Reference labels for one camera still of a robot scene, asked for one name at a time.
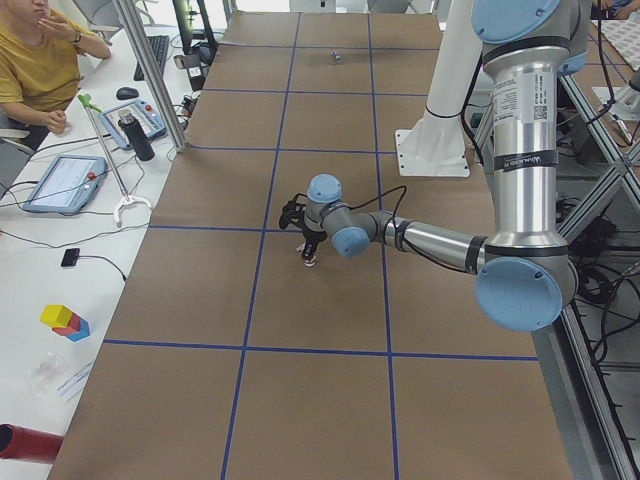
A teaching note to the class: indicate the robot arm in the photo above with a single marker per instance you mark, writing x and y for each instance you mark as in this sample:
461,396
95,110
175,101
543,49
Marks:
524,277

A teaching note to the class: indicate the white PPR valve metal handle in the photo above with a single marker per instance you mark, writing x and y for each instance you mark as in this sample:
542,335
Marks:
307,253

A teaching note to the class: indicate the chrome tee pipe fitting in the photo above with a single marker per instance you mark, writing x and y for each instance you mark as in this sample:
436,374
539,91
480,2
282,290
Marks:
336,57

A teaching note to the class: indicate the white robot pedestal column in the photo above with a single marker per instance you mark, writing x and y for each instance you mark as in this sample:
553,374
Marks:
458,57

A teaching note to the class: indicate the near blue teach pendant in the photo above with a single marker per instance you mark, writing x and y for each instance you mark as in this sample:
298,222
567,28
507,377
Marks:
68,184

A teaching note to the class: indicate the person in yellow shirt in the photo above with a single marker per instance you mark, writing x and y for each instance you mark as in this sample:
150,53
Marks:
40,75

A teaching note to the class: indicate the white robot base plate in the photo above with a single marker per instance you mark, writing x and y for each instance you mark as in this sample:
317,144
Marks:
431,153

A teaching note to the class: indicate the black keyboard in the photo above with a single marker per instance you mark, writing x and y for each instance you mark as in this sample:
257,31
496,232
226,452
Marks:
159,45

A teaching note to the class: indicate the black computer mouse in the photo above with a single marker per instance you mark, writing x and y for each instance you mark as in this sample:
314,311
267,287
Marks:
127,93

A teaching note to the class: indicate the small black box device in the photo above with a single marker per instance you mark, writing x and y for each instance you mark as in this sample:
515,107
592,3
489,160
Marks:
70,257

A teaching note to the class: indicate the metal reacher grabber tool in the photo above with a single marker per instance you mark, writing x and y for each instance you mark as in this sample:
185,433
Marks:
127,199

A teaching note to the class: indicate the yellow wooden block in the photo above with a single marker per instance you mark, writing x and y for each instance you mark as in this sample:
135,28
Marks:
51,311

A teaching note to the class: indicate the blue wooden block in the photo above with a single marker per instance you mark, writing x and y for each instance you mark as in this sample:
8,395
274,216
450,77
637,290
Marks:
82,332

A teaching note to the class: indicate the aluminium frame post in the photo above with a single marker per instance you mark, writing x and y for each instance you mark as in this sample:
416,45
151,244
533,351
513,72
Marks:
140,47

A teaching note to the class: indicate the red cylinder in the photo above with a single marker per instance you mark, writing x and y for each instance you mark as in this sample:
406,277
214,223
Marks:
24,444

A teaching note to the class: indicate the red wooden block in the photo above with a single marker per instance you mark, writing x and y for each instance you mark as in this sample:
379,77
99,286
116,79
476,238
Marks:
67,324

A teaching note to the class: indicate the clear plastic bag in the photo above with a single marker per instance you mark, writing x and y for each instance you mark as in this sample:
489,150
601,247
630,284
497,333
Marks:
46,372

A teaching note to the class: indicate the black water bottle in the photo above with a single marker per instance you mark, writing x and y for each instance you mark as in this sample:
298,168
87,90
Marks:
135,135

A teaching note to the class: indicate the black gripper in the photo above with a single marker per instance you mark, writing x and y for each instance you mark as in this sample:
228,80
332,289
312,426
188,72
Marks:
312,236

